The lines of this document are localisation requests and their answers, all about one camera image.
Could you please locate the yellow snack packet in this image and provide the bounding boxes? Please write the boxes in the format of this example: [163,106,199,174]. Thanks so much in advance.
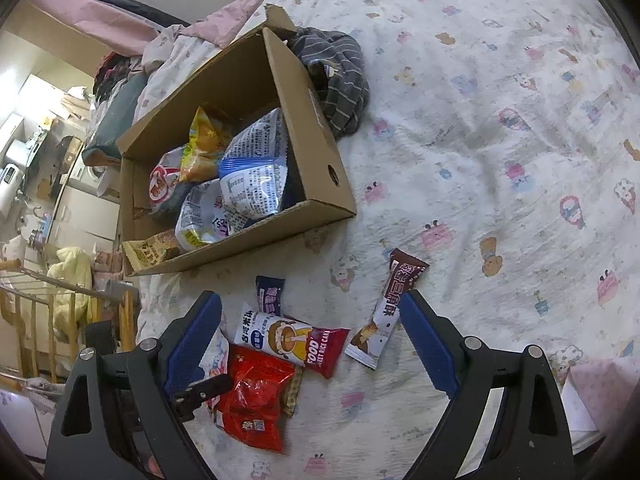
[180,106,233,183]

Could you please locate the grey striped cloth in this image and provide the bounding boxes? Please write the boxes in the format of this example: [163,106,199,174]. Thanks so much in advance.
[285,26,372,141]

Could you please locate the small tan yellow packet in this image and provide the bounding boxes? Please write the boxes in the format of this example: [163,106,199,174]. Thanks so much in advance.
[121,229,181,272]

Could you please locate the tan patterned snack packet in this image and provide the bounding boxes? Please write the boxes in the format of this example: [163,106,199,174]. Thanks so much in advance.
[282,365,305,418]

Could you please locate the pink curtain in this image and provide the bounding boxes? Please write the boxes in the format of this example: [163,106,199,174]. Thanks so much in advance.
[22,0,161,56]

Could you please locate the small dark blue packet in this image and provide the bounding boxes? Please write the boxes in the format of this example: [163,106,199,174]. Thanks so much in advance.
[255,275,287,317]

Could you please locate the white blue printed snack packet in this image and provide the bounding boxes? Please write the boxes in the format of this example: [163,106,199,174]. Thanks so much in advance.
[222,107,291,161]
[218,157,290,218]

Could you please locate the brown cardboard box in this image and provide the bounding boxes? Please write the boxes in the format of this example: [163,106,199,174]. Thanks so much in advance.
[116,4,357,277]

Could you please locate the brown chocolate bar wrapper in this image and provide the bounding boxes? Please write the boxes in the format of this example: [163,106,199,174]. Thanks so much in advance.
[345,247,431,371]

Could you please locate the pink white snack packet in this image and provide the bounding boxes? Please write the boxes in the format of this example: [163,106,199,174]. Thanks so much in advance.
[197,327,231,411]

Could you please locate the pink dotted cloth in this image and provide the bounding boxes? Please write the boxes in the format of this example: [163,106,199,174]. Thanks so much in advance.
[565,357,640,433]

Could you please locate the grey metal rod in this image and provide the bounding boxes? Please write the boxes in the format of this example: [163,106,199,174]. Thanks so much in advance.
[0,267,138,303]

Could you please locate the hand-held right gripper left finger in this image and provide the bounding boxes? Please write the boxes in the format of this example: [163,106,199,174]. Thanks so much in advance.
[45,291,222,480]

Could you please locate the white base cabinet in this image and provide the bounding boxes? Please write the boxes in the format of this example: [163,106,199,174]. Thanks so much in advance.
[47,180,121,261]

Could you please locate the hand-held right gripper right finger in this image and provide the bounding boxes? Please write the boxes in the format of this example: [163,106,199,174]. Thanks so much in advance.
[399,290,576,480]

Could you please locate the white washing machine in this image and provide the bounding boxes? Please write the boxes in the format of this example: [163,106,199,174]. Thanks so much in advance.
[75,160,118,196]

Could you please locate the pink duvet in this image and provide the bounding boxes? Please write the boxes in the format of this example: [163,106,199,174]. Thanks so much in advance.
[141,0,301,78]

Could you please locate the white water heater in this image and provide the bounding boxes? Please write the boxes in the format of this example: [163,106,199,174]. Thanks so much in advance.
[0,165,26,221]

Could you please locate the white red rice cake packet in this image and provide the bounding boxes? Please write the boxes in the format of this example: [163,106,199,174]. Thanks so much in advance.
[234,301,351,380]

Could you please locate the wooden drying rack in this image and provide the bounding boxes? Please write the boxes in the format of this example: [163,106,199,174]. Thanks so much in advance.
[0,257,138,396]

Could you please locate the red white snack packet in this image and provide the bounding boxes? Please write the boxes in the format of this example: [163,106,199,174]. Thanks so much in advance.
[149,146,193,211]

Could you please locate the pile of clothes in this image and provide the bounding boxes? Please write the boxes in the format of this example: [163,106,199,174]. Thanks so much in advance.
[92,50,151,106]

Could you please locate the yellow clothing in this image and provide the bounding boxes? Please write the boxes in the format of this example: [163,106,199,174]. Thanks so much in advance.
[47,246,96,343]

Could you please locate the white silver snack packet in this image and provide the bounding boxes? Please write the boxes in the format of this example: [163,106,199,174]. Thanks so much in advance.
[175,178,236,252]

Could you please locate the white kitchen appliance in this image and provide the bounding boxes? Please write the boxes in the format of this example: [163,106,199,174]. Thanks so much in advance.
[5,137,36,168]

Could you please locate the teal bed cushion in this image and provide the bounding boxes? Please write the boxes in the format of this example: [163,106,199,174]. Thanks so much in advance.
[82,75,151,166]

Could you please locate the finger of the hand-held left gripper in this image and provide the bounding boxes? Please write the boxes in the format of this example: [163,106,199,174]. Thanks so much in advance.
[172,375,234,421]
[85,322,118,356]

